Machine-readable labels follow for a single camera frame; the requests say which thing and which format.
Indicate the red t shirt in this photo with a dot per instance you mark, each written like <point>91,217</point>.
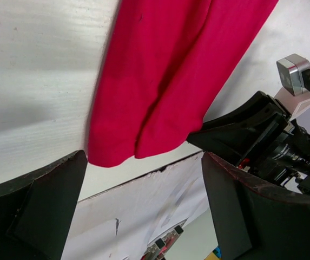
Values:
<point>166,62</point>

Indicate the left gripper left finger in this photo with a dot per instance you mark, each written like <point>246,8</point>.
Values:
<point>36,209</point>

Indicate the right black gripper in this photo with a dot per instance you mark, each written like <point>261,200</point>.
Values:
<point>243,138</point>

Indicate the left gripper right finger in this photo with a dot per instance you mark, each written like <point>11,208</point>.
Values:
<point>255,219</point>

